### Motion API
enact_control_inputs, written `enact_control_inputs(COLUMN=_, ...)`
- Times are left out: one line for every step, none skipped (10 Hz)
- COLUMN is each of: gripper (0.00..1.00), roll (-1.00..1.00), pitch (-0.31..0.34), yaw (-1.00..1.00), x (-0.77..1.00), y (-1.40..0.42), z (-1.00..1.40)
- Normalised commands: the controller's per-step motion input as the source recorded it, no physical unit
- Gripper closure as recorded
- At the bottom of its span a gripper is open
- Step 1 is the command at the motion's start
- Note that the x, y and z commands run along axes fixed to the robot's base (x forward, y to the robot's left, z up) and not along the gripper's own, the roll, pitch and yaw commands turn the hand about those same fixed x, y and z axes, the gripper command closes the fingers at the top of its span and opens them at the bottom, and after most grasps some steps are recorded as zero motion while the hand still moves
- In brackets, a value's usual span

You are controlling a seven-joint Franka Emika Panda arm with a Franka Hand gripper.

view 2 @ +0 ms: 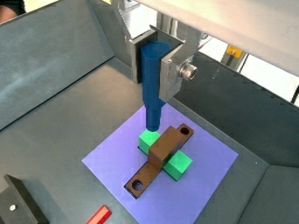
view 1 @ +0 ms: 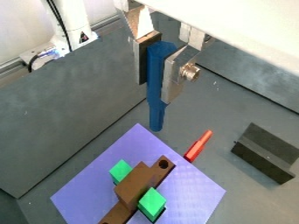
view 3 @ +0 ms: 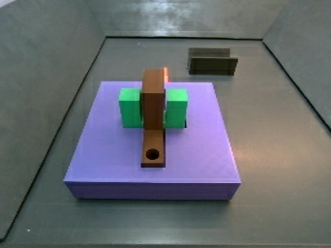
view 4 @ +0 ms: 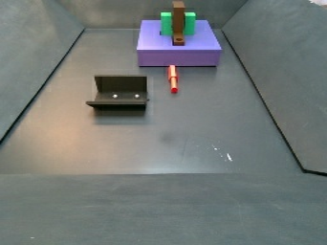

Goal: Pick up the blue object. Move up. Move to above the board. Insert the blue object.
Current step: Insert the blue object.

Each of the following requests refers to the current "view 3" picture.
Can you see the purple base board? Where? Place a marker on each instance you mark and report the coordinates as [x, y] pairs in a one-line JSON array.
[[106, 168]]

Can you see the right green block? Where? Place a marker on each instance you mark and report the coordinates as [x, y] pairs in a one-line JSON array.
[[177, 108]]

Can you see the green block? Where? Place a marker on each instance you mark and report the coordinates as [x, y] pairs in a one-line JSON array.
[[177, 108], [130, 103]]

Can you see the left green block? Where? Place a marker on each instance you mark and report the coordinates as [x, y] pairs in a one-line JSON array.
[[130, 103]]

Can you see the brown L-shaped block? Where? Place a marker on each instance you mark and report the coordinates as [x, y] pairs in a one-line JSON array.
[[153, 105]]

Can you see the red peg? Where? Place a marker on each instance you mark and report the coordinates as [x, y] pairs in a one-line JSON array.
[[166, 72]]

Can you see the black U-shaped bracket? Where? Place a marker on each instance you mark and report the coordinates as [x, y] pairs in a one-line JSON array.
[[210, 61]]

